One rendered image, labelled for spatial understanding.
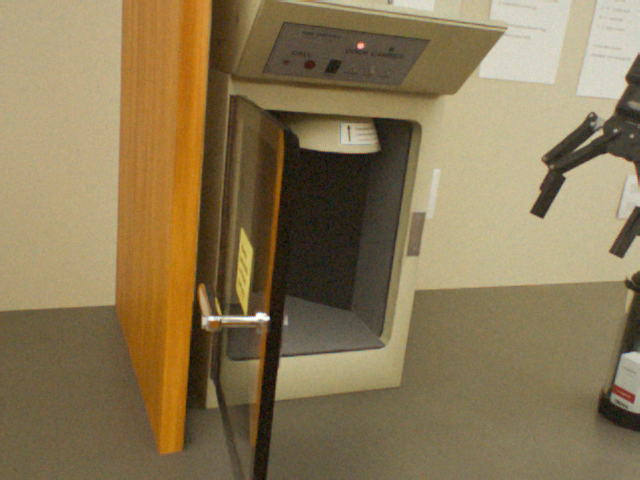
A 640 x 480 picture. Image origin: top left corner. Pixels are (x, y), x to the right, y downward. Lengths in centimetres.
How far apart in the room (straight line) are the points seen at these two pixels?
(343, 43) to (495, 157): 85
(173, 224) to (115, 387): 35
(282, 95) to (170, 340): 34
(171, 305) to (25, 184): 54
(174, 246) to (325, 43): 30
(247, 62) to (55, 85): 52
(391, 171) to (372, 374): 32
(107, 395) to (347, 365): 36
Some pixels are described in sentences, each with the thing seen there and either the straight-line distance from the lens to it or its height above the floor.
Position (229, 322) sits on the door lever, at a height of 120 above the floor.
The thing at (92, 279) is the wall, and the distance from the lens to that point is 137.
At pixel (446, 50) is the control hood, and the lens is 90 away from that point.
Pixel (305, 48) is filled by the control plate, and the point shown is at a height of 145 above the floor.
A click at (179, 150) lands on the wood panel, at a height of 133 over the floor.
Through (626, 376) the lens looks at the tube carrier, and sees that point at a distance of 117.
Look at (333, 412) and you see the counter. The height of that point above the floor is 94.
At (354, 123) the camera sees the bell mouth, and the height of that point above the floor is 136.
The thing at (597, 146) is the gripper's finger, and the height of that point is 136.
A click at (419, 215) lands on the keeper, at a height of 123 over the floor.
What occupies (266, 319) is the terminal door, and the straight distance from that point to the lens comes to 62.
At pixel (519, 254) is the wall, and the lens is 176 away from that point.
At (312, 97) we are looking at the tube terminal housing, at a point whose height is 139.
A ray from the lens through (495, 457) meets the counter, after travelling 102.
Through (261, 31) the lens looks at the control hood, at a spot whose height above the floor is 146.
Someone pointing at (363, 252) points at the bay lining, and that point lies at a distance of 114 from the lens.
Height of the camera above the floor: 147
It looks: 16 degrees down
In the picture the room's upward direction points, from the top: 7 degrees clockwise
